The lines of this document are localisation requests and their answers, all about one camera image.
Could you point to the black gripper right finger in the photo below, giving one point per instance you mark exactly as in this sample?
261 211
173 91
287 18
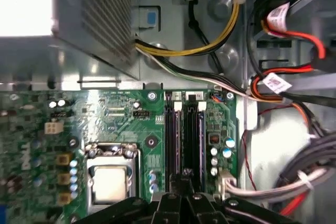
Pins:
199 208

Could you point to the green motherboard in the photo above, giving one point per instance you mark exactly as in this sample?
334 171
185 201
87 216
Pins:
126 129

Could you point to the silver CPU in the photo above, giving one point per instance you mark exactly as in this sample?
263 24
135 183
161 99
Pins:
109 184

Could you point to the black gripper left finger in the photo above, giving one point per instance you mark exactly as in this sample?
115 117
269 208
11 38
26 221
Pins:
170 208

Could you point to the black RAM slot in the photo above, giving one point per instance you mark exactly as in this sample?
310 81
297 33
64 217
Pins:
189 140
169 140

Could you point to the grey power supply unit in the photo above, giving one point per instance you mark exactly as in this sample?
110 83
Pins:
105 11

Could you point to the black open PC case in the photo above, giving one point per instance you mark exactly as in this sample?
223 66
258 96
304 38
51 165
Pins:
218 3

